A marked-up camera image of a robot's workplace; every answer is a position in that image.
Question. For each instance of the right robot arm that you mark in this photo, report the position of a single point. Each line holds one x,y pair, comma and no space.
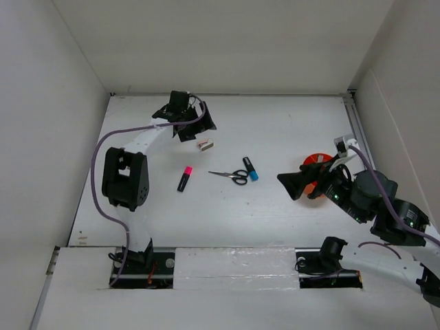
369,196

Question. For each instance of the black handled scissors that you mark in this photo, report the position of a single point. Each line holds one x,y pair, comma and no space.
239,177

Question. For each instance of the orange round pen holder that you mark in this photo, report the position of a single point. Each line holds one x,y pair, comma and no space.
313,159

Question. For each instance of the blue and black highlighter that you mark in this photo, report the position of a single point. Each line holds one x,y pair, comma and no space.
250,169

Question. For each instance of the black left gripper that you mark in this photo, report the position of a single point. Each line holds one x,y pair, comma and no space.
204,125

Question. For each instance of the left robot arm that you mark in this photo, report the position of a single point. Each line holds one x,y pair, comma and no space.
126,179

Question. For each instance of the pink and black highlighter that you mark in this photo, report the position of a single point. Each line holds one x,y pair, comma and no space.
184,179

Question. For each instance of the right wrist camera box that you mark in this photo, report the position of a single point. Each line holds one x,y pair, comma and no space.
344,153

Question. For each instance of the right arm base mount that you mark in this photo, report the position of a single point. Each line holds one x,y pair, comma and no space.
319,268

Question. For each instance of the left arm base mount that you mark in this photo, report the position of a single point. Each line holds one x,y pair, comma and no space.
150,269

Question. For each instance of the aluminium rail right side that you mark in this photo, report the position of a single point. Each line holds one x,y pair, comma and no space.
356,125

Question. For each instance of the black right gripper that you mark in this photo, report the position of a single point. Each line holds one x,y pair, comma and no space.
294,181

